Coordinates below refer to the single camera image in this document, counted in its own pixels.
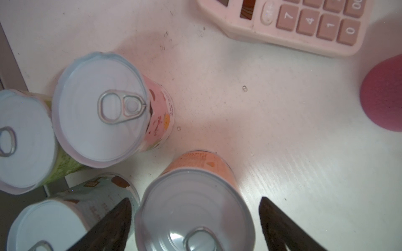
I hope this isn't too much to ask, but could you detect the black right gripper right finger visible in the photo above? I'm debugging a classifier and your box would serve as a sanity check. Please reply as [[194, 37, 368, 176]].
[[259, 197, 326, 251]]

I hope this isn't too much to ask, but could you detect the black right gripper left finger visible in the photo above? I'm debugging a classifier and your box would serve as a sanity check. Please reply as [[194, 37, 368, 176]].
[[69, 198, 132, 251]]

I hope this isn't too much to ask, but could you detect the pink label can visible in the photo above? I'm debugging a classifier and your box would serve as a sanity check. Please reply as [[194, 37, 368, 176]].
[[135, 150, 255, 251], [52, 52, 175, 168]]

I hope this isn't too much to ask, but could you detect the left side blue can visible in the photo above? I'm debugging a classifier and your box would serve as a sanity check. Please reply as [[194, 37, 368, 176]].
[[6, 173, 140, 251]]

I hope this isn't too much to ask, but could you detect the green label can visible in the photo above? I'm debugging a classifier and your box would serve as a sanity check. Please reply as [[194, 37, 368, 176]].
[[1, 92, 87, 195]]

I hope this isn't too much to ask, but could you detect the pink round container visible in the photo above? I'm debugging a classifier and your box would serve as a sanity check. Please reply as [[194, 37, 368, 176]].
[[360, 55, 402, 132]]

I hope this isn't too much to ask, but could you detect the grey metal cabinet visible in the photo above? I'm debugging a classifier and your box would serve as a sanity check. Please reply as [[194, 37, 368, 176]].
[[1, 28, 68, 251]]

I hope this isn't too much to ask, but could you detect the pink calculator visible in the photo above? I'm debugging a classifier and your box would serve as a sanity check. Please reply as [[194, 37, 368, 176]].
[[197, 0, 374, 58]]

